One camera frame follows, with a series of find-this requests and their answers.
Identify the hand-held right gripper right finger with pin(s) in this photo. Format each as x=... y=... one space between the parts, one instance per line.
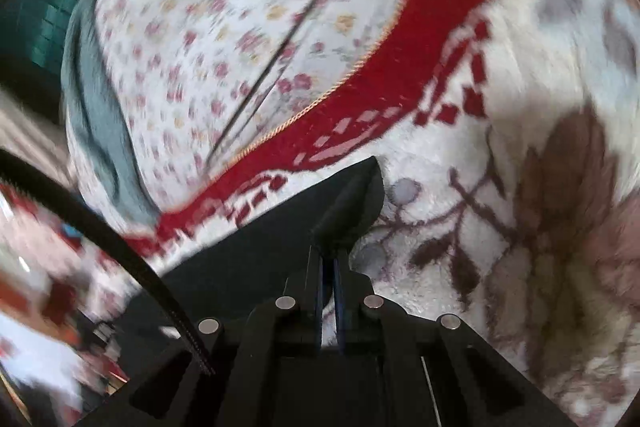
x=343 y=307

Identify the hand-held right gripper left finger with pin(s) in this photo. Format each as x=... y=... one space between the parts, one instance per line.
x=317 y=302

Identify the black pants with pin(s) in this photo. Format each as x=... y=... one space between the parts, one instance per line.
x=295 y=232

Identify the grey-blue cloth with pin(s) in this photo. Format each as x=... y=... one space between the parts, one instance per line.
x=100 y=132

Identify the white small-flower quilt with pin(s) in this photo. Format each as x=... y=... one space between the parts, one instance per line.
x=240 y=32

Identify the red and white leaf-print blanket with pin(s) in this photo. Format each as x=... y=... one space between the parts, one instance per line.
x=525 y=82

